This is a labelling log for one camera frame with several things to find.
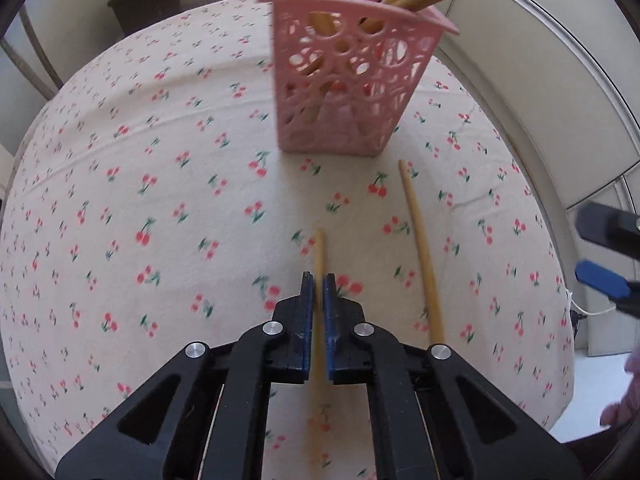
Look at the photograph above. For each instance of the person's right hand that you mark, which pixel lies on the person's right hand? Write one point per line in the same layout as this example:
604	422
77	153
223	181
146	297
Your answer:
627	400

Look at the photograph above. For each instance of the dark brown trash bin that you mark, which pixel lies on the dark brown trash bin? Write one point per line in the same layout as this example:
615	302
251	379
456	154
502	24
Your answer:
145	5

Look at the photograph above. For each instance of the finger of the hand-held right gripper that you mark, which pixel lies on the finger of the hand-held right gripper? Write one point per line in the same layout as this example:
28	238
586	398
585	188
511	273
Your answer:
600	277
600	222

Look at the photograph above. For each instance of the white kitchen cabinet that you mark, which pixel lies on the white kitchen cabinet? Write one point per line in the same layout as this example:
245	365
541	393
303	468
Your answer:
550	60

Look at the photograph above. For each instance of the pink plastic utensil basket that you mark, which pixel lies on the pink plastic utensil basket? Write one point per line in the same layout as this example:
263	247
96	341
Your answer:
350	125

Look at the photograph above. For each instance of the cherry print tablecloth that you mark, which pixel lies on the cherry print tablecloth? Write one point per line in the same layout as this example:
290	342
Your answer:
150	160

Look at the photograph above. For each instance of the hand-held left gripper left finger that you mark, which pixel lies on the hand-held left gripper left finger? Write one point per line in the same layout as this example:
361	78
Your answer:
306	310

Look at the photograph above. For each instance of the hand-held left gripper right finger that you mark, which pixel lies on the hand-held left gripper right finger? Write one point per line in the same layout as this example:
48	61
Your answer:
330	320

